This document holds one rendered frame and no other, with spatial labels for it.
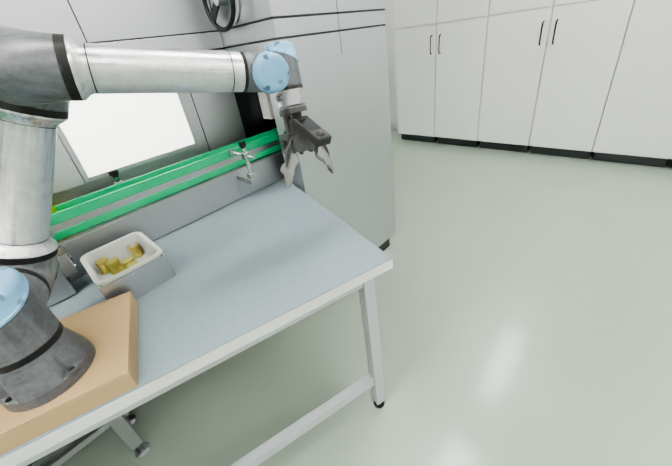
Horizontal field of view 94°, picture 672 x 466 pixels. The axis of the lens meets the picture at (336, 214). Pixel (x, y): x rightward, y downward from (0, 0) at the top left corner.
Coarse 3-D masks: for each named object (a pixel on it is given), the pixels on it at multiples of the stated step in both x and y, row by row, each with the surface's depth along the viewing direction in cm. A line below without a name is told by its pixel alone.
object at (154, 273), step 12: (156, 264) 89; (168, 264) 92; (132, 276) 85; (144, 276) 88; (156, 276) 90; (168, 276) 93; (108, 288) 82; (120, 288) 84; (132, 288) 86; (144, 288) 88
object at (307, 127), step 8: (296, 120) 80; (304, 120) 80; (312, 120) 81; (296, 128) 81; (304, 128) 78; (312, 128) 78; (320, 128) 79; (304, 136) 79; (312, 136) 76; (320, 136) 76; (328, 136) 77; (320, 144) 76
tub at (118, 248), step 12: (120, 240) 100; (132, 240) 102; (144, 240) 98; (96, 252) 96; (108, 252) 98; (120, 252) 100; (144, 252) 104; (156, 252) 90; (84, 264) 89; (144, 264) 87; (96, 276) 83; (108, 276) 95; (120, 276) 83
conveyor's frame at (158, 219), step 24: (240, 168) 133; (264, 168) 141; (192, 192) 120; (216, 192) 127; (240, 192) 135; (144, 216) 109; (168, 216) 115; (192, 216) 122; (72, 240) 96; (96, 240) 100; (72, 288) 91
